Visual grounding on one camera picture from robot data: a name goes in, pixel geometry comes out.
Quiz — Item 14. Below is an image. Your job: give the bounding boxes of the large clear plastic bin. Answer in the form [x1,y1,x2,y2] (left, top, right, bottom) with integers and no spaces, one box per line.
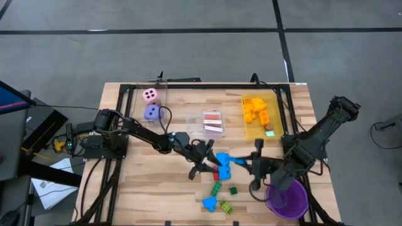
[134,77,170,126]

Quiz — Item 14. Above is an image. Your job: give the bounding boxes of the lime green toy brick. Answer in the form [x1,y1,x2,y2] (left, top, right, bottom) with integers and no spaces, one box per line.
[219,200,235,215]

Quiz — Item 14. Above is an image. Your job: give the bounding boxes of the black mounting bar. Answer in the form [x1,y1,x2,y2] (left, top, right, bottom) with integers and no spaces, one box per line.
[156,70,202,83]

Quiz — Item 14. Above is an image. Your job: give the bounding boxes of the yellow plastic bin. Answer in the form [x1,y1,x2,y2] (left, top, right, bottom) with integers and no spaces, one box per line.
[241,91,285,141]

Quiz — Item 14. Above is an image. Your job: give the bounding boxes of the large blue toy brick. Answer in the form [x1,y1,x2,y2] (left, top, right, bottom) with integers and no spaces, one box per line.
[215,152,232,181]

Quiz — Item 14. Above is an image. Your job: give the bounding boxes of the pink plush die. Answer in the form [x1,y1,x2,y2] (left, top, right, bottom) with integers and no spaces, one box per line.
[141,87,159,106]

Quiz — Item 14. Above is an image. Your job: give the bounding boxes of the grey stand with cable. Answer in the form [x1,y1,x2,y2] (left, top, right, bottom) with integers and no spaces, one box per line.
[369,112,402,151]

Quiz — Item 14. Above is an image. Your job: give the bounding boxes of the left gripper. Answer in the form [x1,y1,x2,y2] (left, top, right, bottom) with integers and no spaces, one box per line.
[180,139,222,181]

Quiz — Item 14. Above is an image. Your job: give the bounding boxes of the white paper sheets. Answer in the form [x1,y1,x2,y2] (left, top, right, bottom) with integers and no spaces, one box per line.
[30,158,79,210]

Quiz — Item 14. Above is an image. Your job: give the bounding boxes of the black cable loop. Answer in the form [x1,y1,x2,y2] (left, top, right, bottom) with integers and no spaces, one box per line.
[158,105,173,136]

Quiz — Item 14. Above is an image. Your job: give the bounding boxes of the blue single-stud toy block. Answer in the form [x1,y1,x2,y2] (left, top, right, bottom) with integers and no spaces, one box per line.
[202,196,218,213]

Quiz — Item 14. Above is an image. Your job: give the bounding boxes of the black equipment box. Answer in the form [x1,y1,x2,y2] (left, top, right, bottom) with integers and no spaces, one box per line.
[21,97,67,158]

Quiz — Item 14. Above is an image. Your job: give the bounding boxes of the laptop with blue screen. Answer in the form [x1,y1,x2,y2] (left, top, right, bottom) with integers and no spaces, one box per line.
[0,80,36,183]

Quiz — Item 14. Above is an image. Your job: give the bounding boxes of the purple plastic bucket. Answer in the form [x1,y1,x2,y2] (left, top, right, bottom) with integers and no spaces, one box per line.
[265,178,310,221]

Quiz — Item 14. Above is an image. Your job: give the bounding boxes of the small clear plastic bin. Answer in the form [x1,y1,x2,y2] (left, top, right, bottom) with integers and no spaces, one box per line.
[186,109,227,139]

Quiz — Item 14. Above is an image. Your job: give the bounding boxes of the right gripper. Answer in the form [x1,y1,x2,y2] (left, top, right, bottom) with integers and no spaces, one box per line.
[234,137,280,192]

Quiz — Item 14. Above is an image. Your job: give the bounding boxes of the black aluminium rig frame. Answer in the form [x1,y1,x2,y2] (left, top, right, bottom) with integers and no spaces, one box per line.
[73,82,345,226]

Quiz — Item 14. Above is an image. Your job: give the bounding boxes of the purple plush die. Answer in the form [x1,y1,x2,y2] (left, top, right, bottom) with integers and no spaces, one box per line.
[143,104,165,122]

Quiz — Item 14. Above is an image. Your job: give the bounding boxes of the long dark green brick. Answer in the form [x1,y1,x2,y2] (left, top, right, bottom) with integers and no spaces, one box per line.
[209,181,223,196]

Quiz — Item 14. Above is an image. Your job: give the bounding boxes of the black computer mouse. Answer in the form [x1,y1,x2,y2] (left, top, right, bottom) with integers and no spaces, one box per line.
[0,209,20,226]

